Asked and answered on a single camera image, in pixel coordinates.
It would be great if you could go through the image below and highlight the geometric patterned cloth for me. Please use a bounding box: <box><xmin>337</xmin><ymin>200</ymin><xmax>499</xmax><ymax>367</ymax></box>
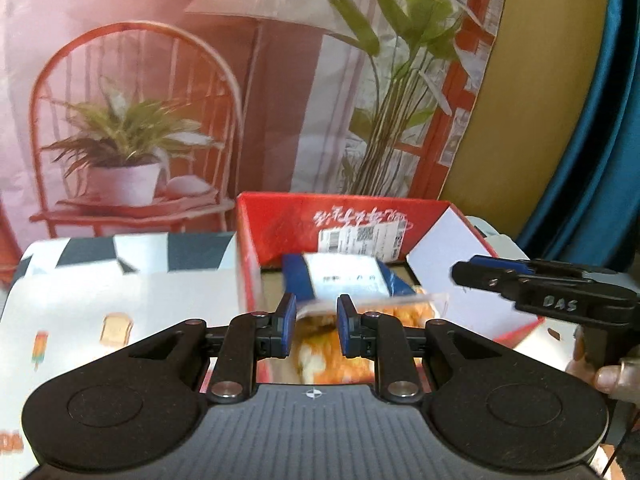
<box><xmin>20</xmin><ymin>232</ymin><xmax>237</xmax><ymax>277</ymax></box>

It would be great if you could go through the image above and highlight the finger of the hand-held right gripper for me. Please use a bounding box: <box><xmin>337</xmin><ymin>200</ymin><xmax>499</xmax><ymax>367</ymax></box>
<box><xmin>470</xmin><ymin>255</ymin><xmax>587</xmax><ymax>277</ymax></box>
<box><xmin>451</xmin><ymin>261</ymin><xmax>522</xmax><ymax>302</ymax></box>

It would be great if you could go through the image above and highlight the blue curtain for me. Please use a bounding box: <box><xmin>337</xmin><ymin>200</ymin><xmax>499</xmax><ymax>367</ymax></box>
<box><xmin>515</xmin><ymin>0</ymin><xmax>640</xmax><ymax>273</ymax></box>

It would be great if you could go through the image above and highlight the blue and orange plastic packet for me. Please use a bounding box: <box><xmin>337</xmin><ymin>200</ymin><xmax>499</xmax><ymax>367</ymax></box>
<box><xmin>282</xmin><ymin>252</ymin><xmax>448</xmax><ymax>386</ymax></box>

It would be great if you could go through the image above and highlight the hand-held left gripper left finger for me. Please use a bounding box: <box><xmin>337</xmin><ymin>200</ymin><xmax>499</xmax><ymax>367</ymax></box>
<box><xmin>127</xmin><ymin>292</ymin><xmax>298</xmax><ymax>406</ymax></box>

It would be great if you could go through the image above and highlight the printed wall poster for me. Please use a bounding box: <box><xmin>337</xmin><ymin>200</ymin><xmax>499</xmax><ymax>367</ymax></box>
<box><xmin>0</xmin><ymin>0</ymin><xmax>516</xmax><ymax>271</ymax></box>

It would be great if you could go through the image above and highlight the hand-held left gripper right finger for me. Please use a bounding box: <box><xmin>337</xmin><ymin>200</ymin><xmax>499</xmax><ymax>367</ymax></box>
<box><xmin>336</xmin><ymin>294</ymin><xmax>496</xmax><ymax>405</ymax></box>

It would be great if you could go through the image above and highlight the red strawberry print box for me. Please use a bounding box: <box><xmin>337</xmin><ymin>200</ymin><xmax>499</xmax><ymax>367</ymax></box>
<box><xmin>235</xmin><ymin>191</ymin><xmax>546</xmax><ymax>387</ymax></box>

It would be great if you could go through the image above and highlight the white printed tablecloth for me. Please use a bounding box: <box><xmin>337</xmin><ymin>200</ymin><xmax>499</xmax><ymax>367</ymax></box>
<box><xmin>0</xmin><ymin>217</ymin><xmax>601</xmax><ymax>461</ymax></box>

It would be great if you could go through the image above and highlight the person's right hand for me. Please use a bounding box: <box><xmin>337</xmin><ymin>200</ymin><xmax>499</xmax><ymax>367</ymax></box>
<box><xmin>565</xmin><ymin>327</ymin><xmax>640</xmax><ymax>403</ymax></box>

